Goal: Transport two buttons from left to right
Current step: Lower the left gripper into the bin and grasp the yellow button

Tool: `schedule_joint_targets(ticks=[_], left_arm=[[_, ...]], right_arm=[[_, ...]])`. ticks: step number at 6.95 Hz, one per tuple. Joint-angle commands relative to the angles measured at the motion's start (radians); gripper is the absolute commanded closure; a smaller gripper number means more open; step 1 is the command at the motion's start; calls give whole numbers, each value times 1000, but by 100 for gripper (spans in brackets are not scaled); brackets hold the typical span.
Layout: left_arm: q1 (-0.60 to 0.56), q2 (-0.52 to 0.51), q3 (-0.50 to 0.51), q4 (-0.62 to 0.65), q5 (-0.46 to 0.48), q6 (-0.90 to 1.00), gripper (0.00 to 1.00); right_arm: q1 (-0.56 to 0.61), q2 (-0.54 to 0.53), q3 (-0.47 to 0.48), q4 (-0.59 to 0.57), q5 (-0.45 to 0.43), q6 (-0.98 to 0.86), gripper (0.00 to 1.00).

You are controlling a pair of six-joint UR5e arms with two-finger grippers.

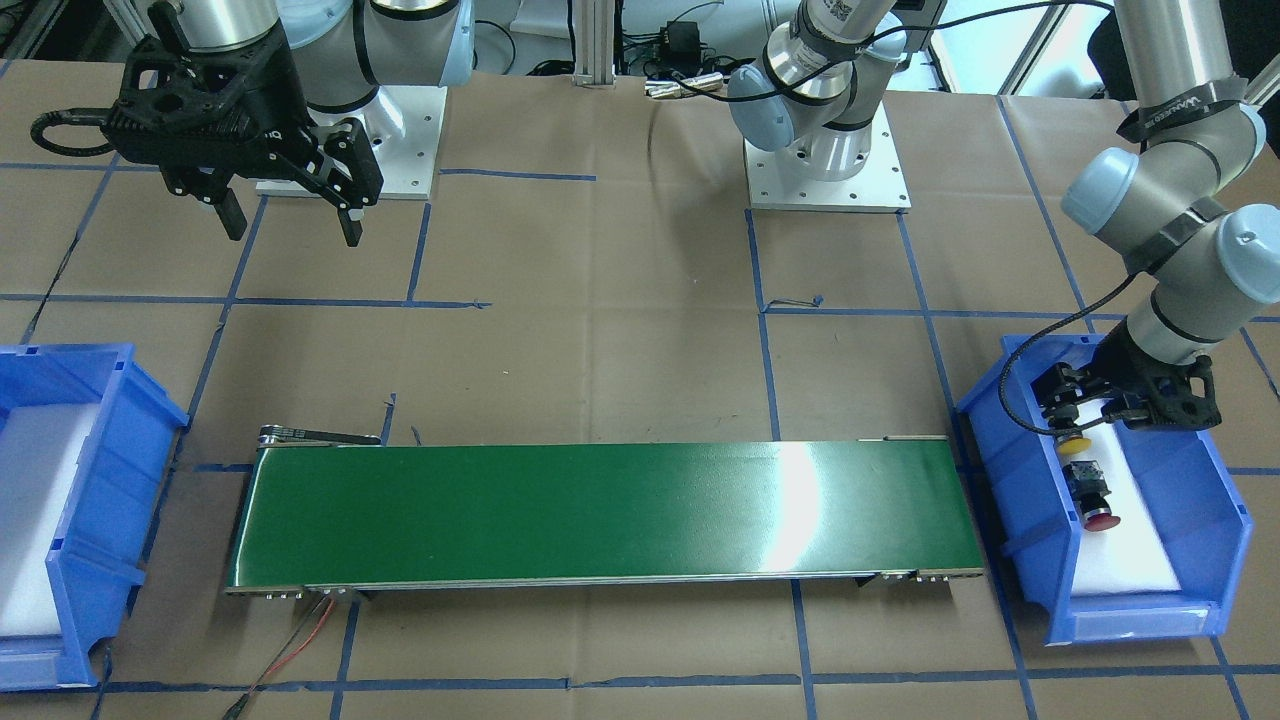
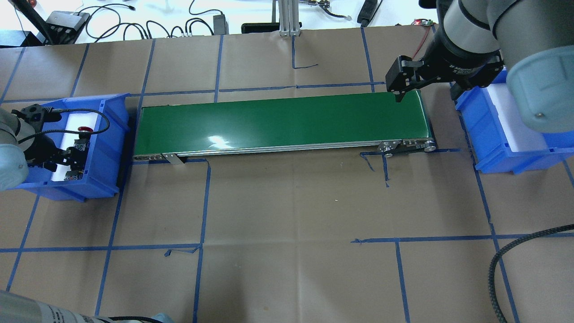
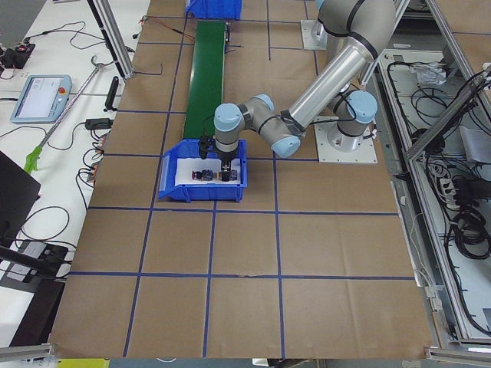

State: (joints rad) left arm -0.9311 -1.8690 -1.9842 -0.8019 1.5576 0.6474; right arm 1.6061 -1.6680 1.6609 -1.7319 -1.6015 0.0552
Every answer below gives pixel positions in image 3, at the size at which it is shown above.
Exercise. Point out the green handled reacher tool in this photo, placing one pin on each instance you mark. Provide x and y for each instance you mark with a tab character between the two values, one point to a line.
32	158

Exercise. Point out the robot teach pendant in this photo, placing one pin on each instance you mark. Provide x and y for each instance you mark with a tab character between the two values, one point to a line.
43	99

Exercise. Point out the right blue plastic bin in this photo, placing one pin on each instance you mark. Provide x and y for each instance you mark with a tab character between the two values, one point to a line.
214	9

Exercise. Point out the black power adapter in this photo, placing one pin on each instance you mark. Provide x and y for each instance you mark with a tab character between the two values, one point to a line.
98	123

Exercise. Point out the left blue plastic bin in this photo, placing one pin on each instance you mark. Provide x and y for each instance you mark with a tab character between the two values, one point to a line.
190	192

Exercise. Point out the blue plastic bin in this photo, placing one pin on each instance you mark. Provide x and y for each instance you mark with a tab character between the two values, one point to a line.
190	192
214	9

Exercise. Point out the green conveyor belt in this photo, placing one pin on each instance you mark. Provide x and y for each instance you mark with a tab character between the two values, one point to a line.
206	80

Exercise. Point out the white foam pad left bin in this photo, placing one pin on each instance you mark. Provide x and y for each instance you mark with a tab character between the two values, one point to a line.
185	166

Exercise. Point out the aluminium frame post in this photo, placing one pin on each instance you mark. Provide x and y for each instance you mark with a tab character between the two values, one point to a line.
106	22

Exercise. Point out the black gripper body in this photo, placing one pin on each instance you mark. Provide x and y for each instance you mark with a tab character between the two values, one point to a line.
225	157

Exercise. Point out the black handheld device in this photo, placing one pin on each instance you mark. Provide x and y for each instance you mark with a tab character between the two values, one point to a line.
111	95

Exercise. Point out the red push button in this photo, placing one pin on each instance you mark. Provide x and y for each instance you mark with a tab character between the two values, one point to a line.
206	175

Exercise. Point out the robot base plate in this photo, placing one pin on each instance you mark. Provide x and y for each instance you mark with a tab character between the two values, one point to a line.
335	147
314	37

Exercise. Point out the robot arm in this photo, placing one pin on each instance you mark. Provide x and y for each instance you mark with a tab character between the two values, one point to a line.
357	32
336	29

